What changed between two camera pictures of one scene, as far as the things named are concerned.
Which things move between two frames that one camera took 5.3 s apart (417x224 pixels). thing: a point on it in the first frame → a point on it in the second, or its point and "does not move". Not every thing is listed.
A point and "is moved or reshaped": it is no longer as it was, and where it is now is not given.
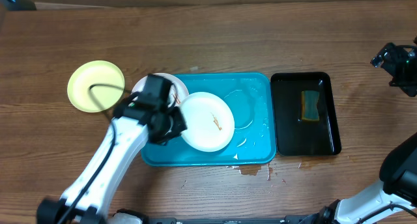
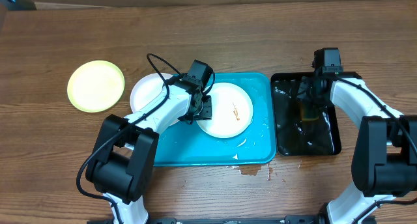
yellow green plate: (96, 72) does not move
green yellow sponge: (309, 101) does not move
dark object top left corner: (15, 0) does not move
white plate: (210, 121) is moved or reshaped
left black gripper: (181, 126) → (207, 113)
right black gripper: (397, 56) → (307, 95)
